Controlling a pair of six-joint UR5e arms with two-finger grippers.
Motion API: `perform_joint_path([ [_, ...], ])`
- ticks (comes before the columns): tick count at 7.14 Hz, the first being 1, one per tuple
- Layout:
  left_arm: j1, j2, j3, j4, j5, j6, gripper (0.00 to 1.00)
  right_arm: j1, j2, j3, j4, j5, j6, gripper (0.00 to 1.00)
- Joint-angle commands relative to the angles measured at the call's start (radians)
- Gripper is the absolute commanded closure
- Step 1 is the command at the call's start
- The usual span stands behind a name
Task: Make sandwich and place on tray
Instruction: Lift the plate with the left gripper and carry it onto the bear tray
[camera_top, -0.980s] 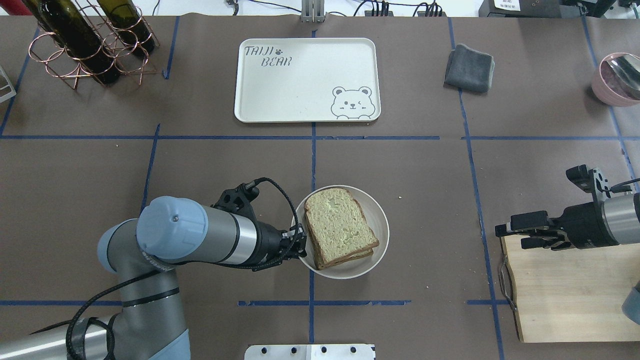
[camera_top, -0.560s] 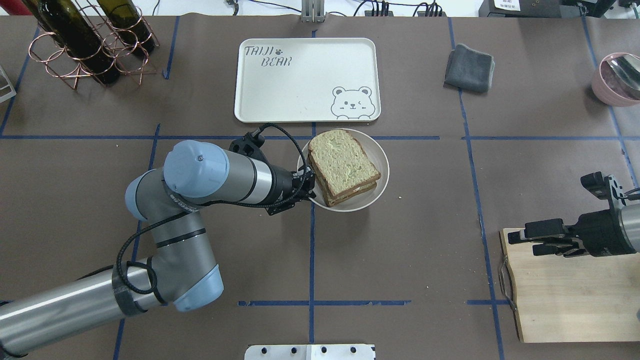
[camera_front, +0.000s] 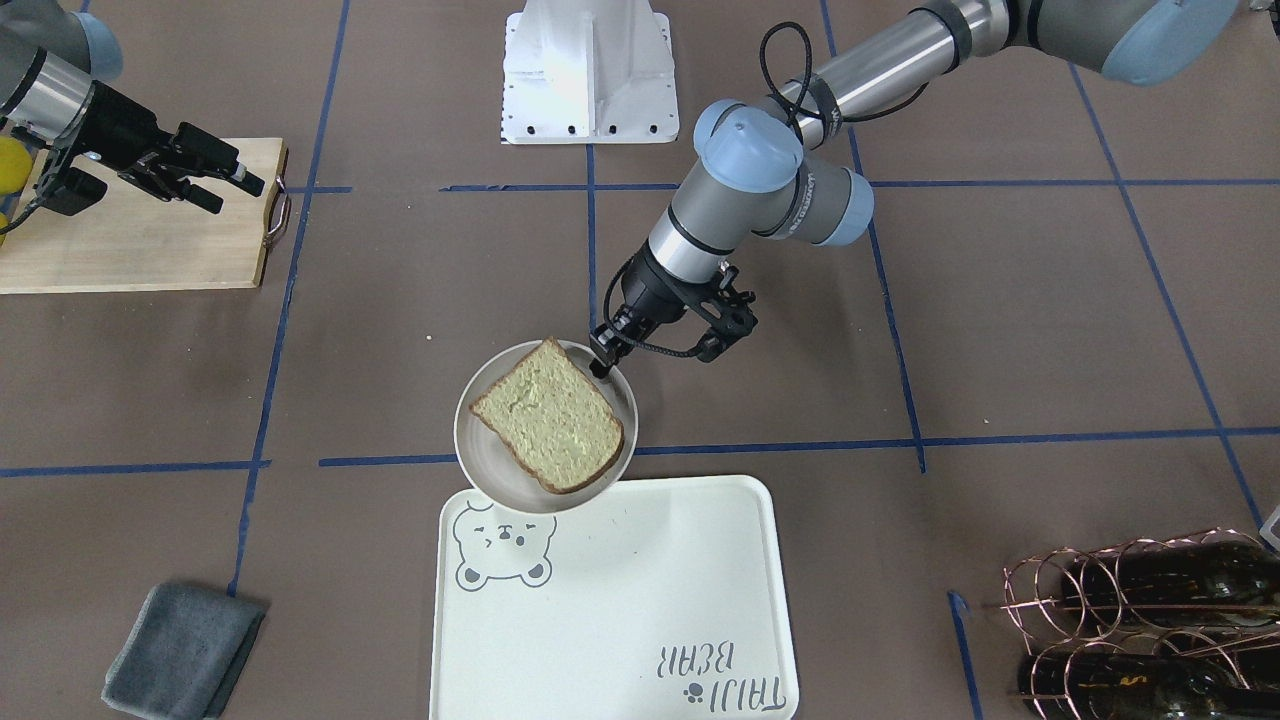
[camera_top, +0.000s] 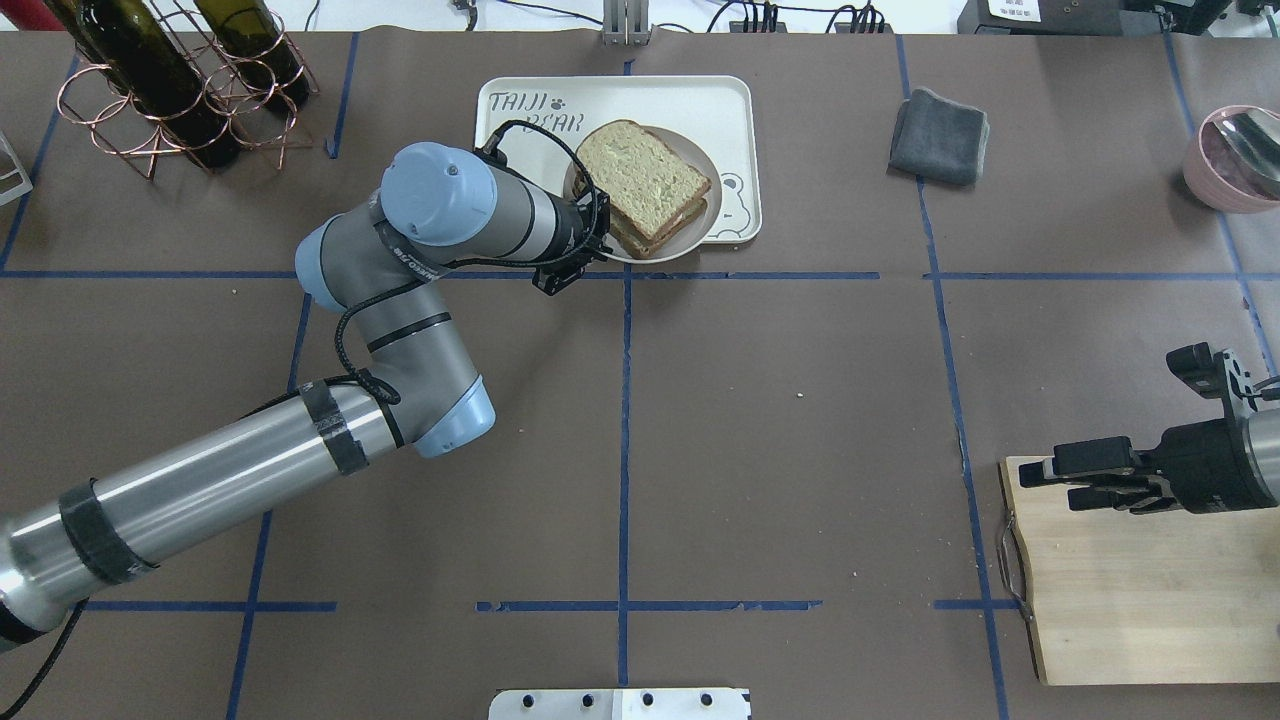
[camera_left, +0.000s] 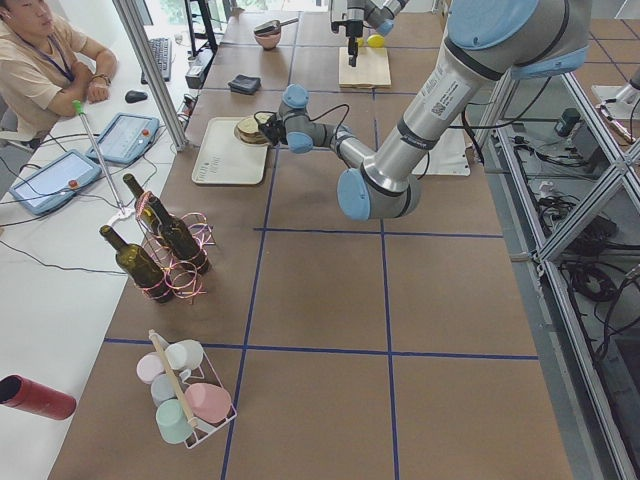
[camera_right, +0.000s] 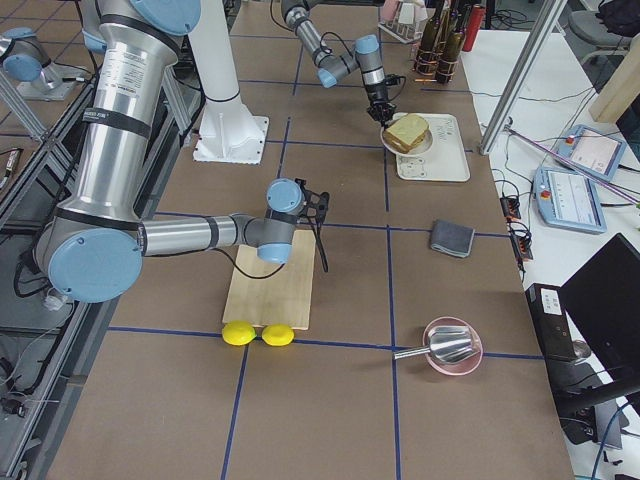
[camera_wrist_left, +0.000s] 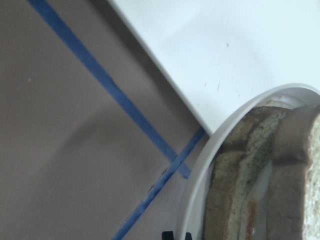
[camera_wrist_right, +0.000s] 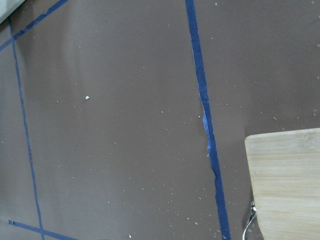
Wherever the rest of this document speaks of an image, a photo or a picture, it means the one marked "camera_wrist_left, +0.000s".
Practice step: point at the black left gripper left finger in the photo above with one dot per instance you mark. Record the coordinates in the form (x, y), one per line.
(167, 235)

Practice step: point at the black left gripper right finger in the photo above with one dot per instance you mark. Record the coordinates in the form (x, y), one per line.
(188, 236)

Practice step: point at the white plate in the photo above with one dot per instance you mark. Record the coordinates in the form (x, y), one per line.
(200, 175)

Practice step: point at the cream bear tray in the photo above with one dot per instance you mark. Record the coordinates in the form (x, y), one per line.
(221, 54)

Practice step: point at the fried egg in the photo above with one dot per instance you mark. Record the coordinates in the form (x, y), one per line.
(254, 209)

